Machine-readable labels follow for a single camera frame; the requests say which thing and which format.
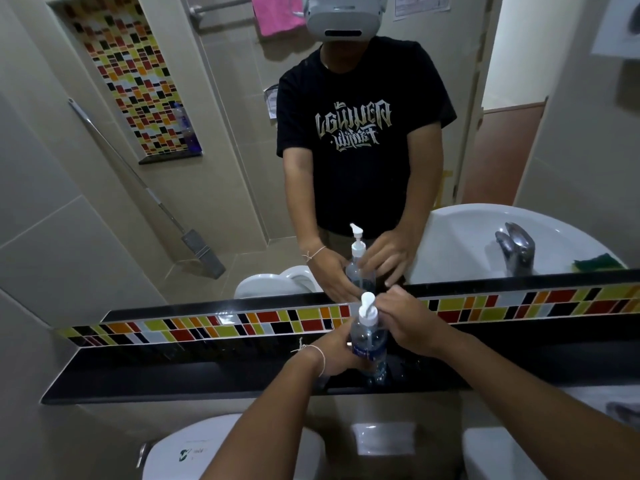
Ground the pink towel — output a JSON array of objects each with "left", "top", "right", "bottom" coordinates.
[{"left": 251, "top": 0, "right": 307, "bottom": 38}]

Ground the person's right hand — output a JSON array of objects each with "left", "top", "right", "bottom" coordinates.
[{"left": 375, "top": 286, "right": 452, "bottom": 358}]

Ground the white toilet bowl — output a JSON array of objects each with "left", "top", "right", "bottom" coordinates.
[{"left": 233, "top": 265, "right": 324, "bottom": 300}]

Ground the green sponge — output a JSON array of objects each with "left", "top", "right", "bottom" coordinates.
[{"left": 572, "top": 253, "right": 627, "bottom": 273}]

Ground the clear pump soap bottle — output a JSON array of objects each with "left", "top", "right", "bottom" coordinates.
[{"left": 348, "top": 292, "right": 390, "bottom": 383}]

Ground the white paper notice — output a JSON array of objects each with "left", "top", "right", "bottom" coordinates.
[{"left": 393, "top": 0, "right": 451, "bottom": 21}]

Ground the white wall box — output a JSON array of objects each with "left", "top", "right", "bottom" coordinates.
[{"left": 350, "top": 422, "right": 417, "bottom": 457}]

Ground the person's left hand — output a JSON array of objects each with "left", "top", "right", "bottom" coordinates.
[{"left": 307, "top": 325, "right": 372, "bottom": 379}]

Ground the blue bottle in niche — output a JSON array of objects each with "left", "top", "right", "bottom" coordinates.
[{"left": 172, "top": 102, "right": 194, "bottom": 151}]

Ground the chrome towel rail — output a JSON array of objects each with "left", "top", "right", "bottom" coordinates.
[{"left": 189, "top": 0, "right": 253, "bottom": 18}]

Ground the white toilet tank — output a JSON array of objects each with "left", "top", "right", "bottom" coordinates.
[{"left": 141, "top": 414, "right": 327, "bottom": 480}]

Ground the white head-mounted headset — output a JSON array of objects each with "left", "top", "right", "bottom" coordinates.
[{"left": 302, "top": 0, "right": 389, "bottom": 43}]

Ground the black stone ledge shelf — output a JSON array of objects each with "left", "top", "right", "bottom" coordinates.
[{"left": 41, "top": 315, "right": 640, "bottom": 406}]

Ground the person's left forearm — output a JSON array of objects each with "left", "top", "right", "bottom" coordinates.
[{"left": 200, "top": 346, "right": 331, "bottom": 480}]

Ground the white string bracelet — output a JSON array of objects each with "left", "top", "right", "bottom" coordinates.
[{"left": 291, "top": 342, "right": 329, "bottom": 378}]

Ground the white ceramic sink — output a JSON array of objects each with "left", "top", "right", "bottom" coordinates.
[{"left": 461, "top": 385, "right": 640, "bottom": 480}]

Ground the large wall mirror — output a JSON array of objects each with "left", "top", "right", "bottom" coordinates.
[{"left": 10, "top": 0, "right": 640, "bottom": 315}]

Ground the person's right forearm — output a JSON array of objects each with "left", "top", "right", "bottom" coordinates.
[{"left": 434, "top": 329, "right": 640, "bottom": 480}]

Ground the grey flat mop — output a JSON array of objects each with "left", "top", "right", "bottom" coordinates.
[{"left": 67, "top": 98, "right": 227, "bottom": 280}]

